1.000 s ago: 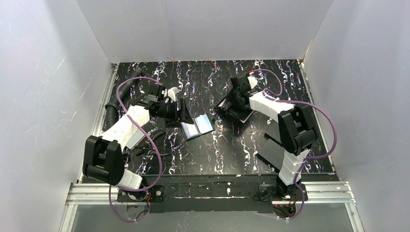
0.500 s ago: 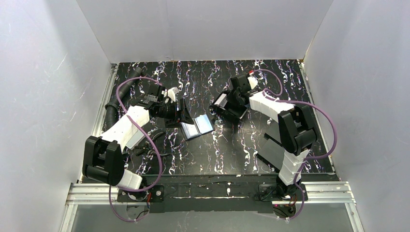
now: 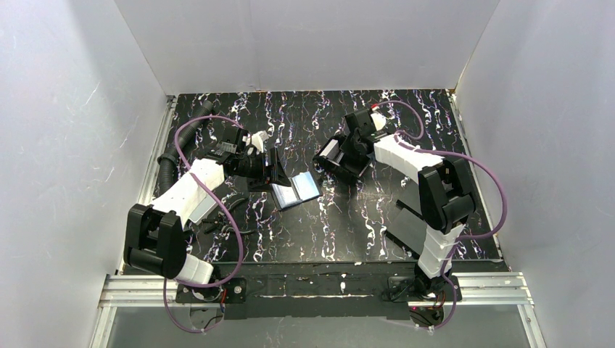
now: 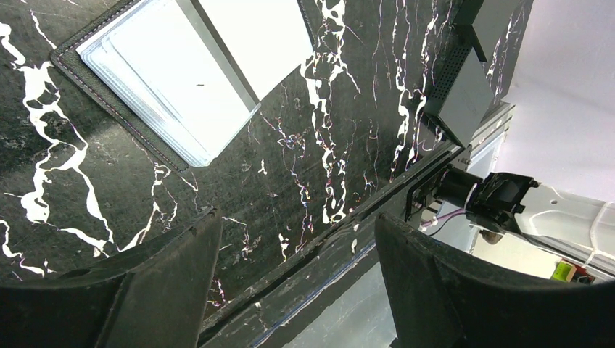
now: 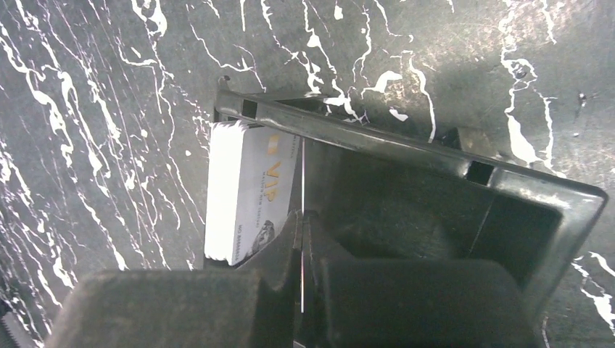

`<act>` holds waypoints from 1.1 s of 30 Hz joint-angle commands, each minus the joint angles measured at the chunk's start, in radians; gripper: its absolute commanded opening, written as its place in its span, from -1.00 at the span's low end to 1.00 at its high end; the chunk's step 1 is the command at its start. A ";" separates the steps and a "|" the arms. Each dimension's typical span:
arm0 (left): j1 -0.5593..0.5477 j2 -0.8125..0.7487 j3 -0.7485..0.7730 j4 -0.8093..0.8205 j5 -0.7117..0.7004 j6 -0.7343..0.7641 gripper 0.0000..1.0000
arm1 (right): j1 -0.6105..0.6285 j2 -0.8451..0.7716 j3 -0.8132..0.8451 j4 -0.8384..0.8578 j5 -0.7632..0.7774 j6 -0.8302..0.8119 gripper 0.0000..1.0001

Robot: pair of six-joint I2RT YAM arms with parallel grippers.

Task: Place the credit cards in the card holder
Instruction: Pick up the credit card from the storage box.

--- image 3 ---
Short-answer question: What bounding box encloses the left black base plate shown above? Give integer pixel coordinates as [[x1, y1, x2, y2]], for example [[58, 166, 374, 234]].
[[176, 278, 247, 304]]

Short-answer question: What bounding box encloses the black pliers tool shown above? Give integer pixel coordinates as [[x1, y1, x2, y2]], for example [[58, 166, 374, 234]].
[[193, 197, 256, 235]]

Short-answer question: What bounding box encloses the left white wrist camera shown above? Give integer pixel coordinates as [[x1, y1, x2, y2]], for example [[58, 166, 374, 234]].
[[243, 130, 269, 153]]

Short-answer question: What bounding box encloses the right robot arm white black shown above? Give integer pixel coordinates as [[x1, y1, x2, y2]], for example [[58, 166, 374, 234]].
[[335, 109, 476, 294]]

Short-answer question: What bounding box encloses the black plastic tray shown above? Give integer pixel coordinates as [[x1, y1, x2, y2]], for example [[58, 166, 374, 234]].
[[313, 134, 371, 181]]

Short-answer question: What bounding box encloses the grey flat card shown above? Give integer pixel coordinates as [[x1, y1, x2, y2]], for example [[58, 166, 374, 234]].
[[189, 195, 218, 224]]

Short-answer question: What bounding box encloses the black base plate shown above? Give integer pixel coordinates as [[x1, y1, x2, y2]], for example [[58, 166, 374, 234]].
[[176, 278, 247, 304], [381, 275, 463, 307]]

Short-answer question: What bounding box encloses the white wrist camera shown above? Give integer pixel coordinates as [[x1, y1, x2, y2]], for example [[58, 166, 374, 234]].
[[370, 107, 387, 131], [243, 130, 269, 153]]

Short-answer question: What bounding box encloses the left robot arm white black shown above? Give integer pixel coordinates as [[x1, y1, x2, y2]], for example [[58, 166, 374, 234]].
[[123, 126, 292, 288]]

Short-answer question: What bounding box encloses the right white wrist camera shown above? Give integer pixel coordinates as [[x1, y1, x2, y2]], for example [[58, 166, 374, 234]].
[[370, 107, 387, 131]]

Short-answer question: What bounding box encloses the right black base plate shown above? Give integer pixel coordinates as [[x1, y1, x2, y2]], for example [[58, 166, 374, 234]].
[[381, 275, 463, 307]]

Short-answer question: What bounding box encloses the black corrugated hose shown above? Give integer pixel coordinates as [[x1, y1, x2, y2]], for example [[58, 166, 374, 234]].
[[157, 100, 215, 193]]

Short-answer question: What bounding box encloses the aluminium frame rail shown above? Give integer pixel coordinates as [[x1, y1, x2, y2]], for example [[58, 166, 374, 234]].
[[91, 264, 545, 347]]

